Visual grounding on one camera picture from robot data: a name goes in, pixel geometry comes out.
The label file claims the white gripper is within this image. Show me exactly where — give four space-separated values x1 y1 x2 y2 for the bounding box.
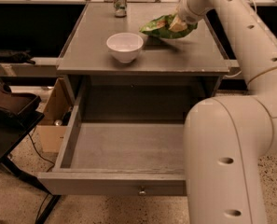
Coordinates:
169 0 207 33

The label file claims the green rice chip bag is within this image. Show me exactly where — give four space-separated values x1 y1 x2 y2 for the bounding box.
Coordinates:
139 14 198 39

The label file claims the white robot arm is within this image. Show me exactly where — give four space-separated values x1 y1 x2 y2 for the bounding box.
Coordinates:
178 0 277 224

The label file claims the open grey top drawer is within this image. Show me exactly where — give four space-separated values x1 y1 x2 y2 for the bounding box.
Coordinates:
38 78 186 196

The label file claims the grey wooden cabinet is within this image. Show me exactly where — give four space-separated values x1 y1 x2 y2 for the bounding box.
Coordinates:
58 3 229 121

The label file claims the white ceramic bowl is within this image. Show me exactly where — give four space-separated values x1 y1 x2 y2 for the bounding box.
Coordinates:
106 33 144 63

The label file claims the green soda can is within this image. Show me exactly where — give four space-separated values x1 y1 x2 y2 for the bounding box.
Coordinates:
113 0 127 18

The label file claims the cardboard box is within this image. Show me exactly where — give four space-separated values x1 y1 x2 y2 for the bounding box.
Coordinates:
36 78 73 153

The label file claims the black stand with tray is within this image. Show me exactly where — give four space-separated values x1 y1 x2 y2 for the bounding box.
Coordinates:
0 81 61 224

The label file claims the black floor cable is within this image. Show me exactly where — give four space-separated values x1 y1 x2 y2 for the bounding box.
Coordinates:
27 133 56 224

